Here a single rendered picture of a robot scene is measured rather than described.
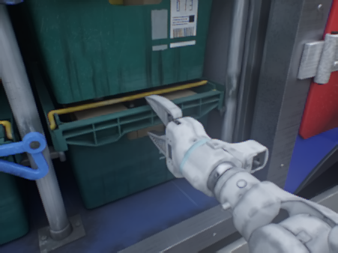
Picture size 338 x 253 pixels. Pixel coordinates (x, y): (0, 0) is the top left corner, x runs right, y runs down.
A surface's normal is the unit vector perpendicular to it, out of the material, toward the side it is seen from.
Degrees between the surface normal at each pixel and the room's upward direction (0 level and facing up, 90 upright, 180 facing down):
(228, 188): 51
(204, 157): 31
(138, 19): 94
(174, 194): 0
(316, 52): 90
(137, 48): 98
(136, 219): 0
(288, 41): 90
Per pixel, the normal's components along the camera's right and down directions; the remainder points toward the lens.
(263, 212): 0.18, 0.47
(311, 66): 0.48, 0.40
